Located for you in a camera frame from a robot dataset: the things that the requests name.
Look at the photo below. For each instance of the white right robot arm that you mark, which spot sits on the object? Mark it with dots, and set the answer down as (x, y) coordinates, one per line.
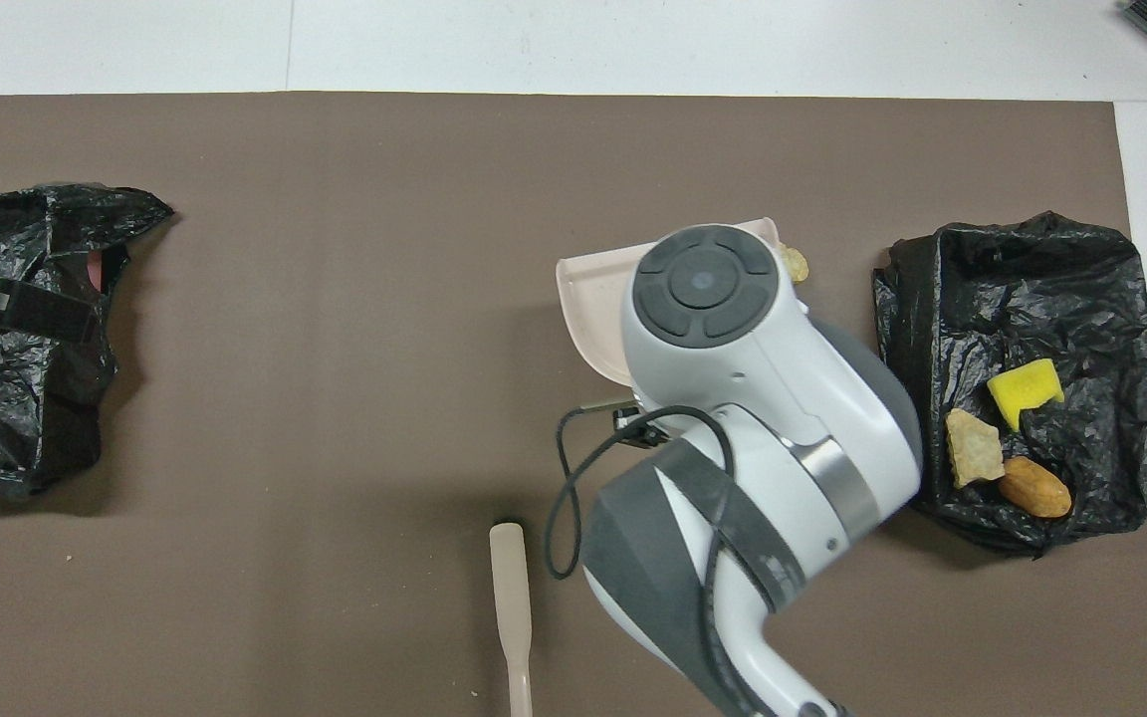
(763, 398)

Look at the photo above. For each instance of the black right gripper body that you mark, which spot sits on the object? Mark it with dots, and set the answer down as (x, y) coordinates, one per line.
(641, 426)

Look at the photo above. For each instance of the orange striped foam piece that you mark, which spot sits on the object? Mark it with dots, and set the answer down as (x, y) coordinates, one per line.
(972, 448)

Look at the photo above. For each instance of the beige foam lump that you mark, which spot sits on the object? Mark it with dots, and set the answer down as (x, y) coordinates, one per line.
(796, 266)

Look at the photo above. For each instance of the beige hand brush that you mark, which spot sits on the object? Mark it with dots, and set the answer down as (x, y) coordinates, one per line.
(511, 578)

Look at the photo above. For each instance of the pink plastic bin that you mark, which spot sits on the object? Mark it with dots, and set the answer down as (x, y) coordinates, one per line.
(96, 269)

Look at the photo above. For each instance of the green yellow sponge piece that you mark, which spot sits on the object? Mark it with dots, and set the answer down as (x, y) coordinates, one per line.
(1022, 388)

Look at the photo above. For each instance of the brown table mat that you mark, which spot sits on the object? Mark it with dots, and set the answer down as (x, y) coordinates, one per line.
(335, 299)

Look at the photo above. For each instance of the beige plastic dustpan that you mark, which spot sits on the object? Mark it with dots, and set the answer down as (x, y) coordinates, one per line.
(588, 309)

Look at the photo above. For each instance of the orange brown foam lump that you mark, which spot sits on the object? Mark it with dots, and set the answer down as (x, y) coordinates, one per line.
(1034, 488)

